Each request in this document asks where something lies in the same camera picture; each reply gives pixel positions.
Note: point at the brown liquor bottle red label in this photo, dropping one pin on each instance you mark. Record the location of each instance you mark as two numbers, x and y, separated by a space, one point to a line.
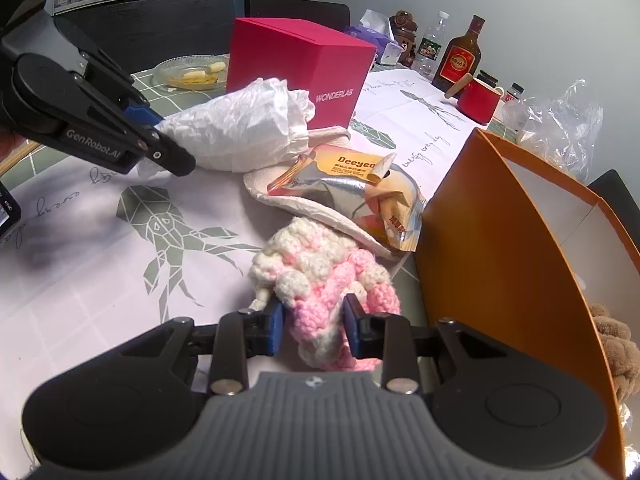
461 57

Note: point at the brown bear figurine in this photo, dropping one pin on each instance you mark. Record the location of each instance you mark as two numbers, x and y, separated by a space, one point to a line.
404 30

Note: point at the clear plastic bag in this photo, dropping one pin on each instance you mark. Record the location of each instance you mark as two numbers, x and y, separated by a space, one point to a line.
562 131

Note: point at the black chair left side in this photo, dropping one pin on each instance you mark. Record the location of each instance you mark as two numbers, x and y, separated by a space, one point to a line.
329 14

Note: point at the white paper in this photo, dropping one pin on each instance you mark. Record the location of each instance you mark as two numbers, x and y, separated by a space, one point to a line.
255 127

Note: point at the white table runner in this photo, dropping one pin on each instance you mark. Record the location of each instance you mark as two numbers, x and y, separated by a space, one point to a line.
100 239

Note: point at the black chair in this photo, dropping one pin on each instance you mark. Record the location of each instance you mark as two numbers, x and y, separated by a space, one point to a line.
611 187
138 34
329 14

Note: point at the white cloth pad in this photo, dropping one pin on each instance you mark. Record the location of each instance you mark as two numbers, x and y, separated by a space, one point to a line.
256 183

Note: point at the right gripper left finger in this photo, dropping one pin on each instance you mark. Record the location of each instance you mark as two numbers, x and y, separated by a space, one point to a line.
142 397

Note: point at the black chair far side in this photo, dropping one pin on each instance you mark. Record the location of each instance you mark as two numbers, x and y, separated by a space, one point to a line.
611 187

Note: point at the purple tissue box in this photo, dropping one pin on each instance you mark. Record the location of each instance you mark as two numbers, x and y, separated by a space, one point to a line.
375 28

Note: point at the orange cardboard box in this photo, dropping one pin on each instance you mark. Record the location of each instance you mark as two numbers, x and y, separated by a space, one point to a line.
520 251

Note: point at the magenta cube box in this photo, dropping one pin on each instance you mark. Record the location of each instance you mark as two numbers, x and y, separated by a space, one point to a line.
332 66

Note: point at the brown plush toy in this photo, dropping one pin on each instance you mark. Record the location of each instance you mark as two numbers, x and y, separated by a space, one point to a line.
621 352

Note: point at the orange snack packet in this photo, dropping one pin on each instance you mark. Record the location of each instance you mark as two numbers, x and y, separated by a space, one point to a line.
367 189

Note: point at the clear water bottle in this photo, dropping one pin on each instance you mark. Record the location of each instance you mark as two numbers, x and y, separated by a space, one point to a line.
427 53

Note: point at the glass plate with peels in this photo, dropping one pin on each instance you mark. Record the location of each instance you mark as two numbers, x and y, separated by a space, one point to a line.
198 72

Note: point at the red mug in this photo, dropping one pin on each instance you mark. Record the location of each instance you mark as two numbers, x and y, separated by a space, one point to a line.
477 100

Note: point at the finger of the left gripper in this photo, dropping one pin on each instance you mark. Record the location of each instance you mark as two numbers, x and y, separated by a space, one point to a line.
110 139
108 78

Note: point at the dark jar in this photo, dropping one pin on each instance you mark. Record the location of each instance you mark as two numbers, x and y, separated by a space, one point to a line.
487 79

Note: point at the pink white knitted item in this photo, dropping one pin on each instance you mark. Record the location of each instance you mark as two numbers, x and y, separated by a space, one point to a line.
310 268

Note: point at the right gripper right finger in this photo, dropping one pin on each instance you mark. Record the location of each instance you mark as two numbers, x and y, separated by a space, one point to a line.
496 403

